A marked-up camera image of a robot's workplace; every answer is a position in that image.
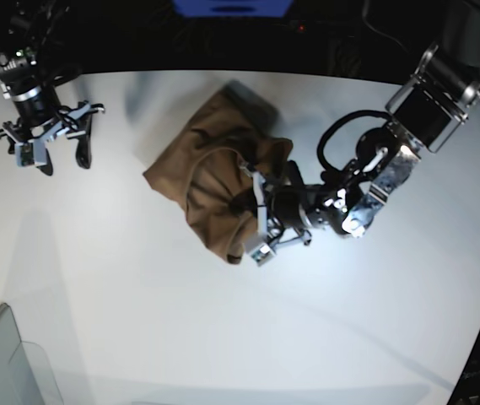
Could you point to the brown t-shirt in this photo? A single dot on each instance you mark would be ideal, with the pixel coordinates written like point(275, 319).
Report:
point(204, 170)

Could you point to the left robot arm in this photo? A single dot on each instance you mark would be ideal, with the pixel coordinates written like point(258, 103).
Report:
point(420, 116)

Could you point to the blue plastic bin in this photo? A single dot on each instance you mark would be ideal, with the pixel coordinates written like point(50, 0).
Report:
point(232, 8)

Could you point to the grey box at table corner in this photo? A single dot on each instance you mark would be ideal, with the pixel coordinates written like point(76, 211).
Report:
point(26, 375)

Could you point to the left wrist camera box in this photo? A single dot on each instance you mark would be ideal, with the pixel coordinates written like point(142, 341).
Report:
point(259, 250)

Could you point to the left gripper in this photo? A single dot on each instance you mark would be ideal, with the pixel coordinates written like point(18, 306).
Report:
point(280, 206)

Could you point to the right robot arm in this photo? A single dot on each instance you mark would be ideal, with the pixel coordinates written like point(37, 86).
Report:
point(30, 73)

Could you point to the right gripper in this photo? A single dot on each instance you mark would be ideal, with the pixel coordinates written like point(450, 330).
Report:
point(71, 123)

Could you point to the power strip with red light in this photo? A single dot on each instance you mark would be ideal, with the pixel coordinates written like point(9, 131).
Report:
point(327, 27)

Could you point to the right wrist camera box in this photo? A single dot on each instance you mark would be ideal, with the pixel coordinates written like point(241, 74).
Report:
point(25, 153)

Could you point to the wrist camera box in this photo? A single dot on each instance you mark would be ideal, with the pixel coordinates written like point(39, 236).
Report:
point(259, 250)
point(25, 153)

